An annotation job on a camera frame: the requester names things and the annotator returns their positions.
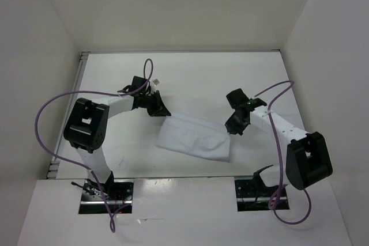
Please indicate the white skirt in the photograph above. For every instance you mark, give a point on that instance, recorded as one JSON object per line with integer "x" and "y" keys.
{"x": 195, "y": 137}

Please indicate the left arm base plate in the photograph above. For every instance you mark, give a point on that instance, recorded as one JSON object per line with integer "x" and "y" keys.
{"x": 120, "y": 200}

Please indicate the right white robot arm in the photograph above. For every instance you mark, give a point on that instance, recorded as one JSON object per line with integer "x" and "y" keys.
{"x": 303, "y": 157}

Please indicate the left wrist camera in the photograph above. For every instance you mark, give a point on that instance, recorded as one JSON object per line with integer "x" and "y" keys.
{"x": 155, "y": 82}

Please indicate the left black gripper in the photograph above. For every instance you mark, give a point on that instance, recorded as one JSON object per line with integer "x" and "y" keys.
{"x": 158, "y": 108}

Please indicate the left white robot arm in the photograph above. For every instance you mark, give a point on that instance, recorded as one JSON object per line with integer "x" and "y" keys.
{"x": 86, "y": 127}

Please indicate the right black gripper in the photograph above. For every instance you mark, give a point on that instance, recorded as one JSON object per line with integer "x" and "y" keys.
{"x": 232, "y": 128}

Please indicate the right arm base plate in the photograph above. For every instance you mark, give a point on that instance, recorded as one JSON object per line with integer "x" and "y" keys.
{"x": 252, "y": 197}

